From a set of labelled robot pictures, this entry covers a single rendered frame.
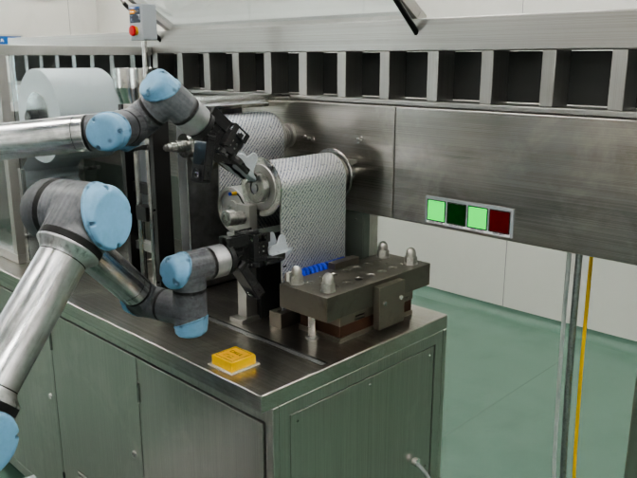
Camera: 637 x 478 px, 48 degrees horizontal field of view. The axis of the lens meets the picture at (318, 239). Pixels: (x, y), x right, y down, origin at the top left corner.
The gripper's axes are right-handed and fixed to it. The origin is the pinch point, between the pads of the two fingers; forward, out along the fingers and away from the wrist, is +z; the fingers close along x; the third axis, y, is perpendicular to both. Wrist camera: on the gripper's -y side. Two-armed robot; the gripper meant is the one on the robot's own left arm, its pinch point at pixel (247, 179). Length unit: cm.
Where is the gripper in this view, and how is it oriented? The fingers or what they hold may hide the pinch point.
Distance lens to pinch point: 173.8
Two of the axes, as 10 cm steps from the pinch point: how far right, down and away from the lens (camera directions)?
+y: 4.5, -8.6, 2.6
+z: 5.4, 4.9, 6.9
